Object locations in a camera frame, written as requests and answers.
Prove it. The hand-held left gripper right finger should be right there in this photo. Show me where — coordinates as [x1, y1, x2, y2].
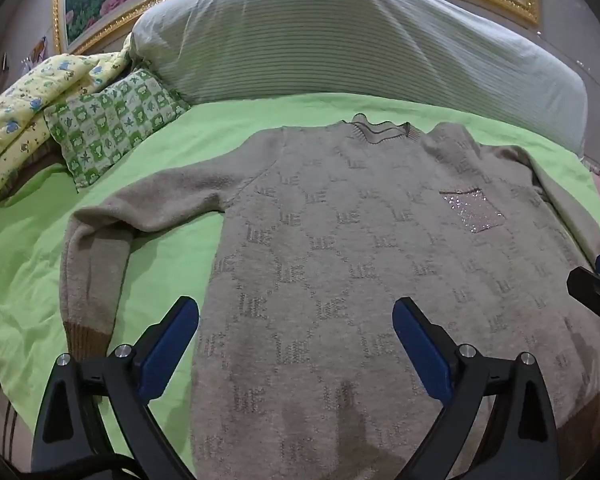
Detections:
[392, 297, 561, 480]

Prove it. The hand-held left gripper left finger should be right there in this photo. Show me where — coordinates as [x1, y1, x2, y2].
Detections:
[30, 296, 201, 480]

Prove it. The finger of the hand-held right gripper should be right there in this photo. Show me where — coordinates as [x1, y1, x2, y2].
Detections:
[566, 253, 600, 333]

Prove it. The beige knit sweater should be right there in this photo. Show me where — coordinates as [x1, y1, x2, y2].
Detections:
[59, 114, 600, 480]

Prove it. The green bed sheet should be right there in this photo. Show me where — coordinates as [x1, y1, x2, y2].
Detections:
[0, 92, 600, 441]

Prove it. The green checked small pillow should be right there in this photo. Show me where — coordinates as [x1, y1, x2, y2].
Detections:
[44, 67, 191, 188]

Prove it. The yellow printed blanket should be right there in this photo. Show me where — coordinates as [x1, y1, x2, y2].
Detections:
[0, 35, 133, 216]

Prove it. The large striped white pillow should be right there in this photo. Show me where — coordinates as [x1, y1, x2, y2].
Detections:
[130, 0, 590, 158]

